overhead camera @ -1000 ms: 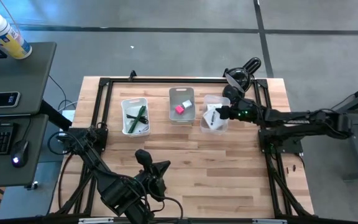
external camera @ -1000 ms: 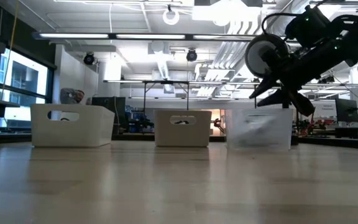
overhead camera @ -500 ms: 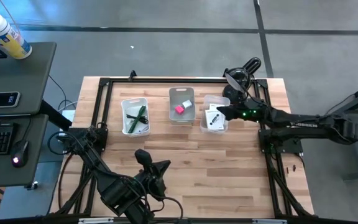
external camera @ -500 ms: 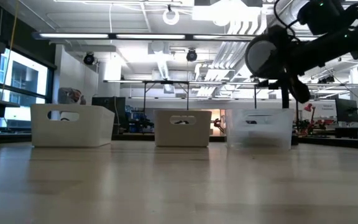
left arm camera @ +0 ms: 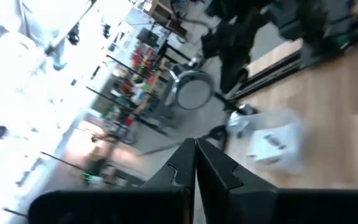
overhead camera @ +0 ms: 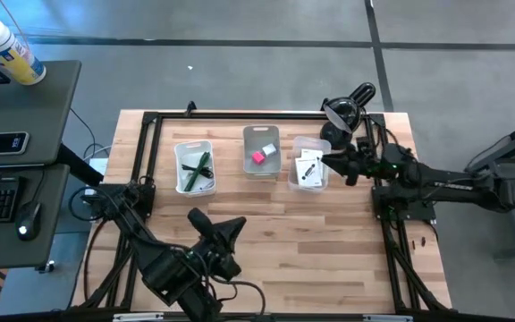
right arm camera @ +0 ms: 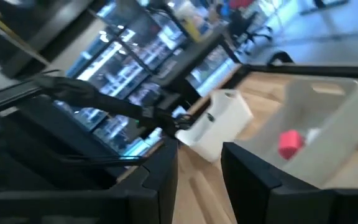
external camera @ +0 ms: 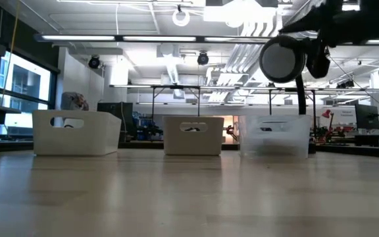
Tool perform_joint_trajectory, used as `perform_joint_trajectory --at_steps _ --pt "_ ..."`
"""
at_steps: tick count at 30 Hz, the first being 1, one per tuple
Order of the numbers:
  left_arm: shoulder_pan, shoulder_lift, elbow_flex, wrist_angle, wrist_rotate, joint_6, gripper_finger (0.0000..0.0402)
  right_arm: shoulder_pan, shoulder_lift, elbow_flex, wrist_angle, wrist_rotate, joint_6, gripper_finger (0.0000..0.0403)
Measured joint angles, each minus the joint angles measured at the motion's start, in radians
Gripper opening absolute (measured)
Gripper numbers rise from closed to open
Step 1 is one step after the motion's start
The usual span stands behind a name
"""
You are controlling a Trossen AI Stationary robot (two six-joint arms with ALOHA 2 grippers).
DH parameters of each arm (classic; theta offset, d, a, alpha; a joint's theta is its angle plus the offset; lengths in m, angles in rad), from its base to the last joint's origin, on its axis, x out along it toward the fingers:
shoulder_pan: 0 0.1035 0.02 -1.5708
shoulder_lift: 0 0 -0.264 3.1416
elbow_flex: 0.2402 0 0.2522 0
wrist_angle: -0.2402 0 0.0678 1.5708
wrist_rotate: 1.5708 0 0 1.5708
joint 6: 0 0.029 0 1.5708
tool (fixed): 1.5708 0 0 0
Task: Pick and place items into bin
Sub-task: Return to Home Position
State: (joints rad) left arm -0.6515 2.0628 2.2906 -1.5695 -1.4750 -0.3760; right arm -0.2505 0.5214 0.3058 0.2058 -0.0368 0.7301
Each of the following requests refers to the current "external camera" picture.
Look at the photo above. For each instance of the black aluminium table frame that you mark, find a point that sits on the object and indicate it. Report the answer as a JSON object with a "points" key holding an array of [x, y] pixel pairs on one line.
{"points": [[357, 150]]}

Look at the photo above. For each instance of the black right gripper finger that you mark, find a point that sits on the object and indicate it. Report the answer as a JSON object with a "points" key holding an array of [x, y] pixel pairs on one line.
{"points": [[318, 59], [311, 21]]}

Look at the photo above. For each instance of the black ceiling camera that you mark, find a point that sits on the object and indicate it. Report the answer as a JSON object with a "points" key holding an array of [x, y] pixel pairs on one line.
{"points": [[94, 62], [202, 58]]}

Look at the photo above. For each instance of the black monitor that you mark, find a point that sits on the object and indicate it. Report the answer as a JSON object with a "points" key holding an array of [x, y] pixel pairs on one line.
{"points": [[367, 116], [117, 113]]}

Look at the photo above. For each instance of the white plastic bin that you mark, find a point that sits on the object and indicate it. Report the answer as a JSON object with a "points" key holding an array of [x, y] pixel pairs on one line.
{"points": [[94, 138]]}

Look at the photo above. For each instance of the black background table frame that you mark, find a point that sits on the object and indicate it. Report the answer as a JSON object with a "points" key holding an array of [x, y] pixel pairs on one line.
{"points": [[176, 87], [288, 89]]}

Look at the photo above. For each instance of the red desk lamp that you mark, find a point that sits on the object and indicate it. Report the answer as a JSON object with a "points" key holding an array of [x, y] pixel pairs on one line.
{"points": [[326, 114]]}

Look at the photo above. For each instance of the grey plastic bin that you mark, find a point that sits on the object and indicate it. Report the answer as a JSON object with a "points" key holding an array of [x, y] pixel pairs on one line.
{"points": [[173, 141]]}

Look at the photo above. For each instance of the black desk lamp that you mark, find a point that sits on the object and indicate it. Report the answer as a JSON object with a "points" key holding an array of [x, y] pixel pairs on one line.
{"points": [[280, 61]]}

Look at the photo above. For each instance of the clear plastic bin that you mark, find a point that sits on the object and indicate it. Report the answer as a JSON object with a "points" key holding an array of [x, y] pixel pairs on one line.
{"points": [[291, 138]]}

